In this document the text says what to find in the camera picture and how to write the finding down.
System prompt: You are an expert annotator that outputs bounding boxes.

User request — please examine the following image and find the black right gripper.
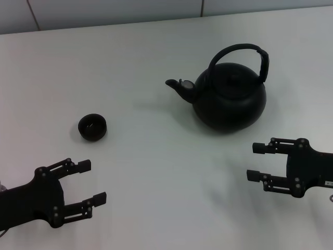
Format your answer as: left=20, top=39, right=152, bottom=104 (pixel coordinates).
left=246, top=137, right=333, bottom=199

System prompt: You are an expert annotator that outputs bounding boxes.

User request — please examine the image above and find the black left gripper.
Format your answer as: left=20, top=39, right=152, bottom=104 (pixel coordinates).
left=0, top=157, right=108, bottom=229

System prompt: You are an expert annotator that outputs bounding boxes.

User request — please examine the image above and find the small black teacup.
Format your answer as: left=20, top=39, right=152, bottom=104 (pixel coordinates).
left=78, top=113, right=108, bottom=142

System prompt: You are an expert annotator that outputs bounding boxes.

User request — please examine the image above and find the black round teapot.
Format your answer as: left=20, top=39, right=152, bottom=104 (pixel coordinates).
left=164, top=43, right=270, bottom=135

